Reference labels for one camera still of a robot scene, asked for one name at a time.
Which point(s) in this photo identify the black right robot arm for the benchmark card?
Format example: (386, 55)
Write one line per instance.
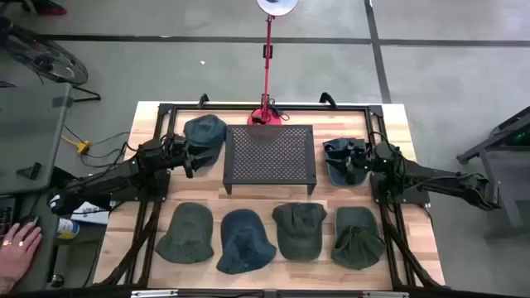
(447, 182)

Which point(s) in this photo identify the black keyboard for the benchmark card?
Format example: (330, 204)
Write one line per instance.
(6, 215)

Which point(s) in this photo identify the red stand white lamp head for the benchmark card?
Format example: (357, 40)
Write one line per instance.
(268, 74)

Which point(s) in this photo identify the black device green lights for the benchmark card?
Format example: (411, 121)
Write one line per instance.
(522, 139)

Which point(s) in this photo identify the grey desk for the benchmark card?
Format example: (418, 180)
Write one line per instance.
(41, 274)
(29, 132)

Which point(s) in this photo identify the yellow power plug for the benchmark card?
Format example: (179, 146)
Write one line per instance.
(84, 147)

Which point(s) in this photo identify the black floor fan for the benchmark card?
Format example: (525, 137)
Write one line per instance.
(45, 62)

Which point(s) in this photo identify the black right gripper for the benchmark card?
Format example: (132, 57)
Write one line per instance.
(362, 159)

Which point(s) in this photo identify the black perforated metal stand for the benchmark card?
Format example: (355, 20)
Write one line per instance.
(269, 153)

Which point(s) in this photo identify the blue denim cap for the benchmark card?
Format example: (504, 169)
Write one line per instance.
(337, 181)
(205, 128)
(244, 244)

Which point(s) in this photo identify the white blue drink can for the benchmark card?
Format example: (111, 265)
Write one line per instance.
(67, 228)

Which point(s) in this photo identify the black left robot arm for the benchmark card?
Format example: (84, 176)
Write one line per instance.
(107, 178)

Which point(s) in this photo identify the red shoe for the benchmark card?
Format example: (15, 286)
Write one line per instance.
(51, 8)

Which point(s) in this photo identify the green cotton cap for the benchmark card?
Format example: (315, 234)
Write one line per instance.
(356, 244)
(298, 236)
(186, 236)

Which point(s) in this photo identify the small black desk object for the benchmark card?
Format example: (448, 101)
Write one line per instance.
(30, 171)

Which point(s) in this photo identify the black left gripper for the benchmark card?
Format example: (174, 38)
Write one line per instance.
(178, 151)

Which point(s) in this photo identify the wooden table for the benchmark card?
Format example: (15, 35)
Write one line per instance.
(298, 107)

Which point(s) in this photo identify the person's hand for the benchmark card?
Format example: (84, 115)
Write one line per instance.
(16, 252)

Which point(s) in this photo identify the white printed box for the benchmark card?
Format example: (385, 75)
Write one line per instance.
(89, 215)

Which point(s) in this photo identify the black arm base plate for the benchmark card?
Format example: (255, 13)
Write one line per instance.
(416, 199)
(159, 191)

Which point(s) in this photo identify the silver metal bracket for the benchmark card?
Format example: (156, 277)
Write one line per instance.
(385, 294)
(153, 293)

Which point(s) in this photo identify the grey metal cart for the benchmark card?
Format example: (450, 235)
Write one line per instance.
(507, 174)

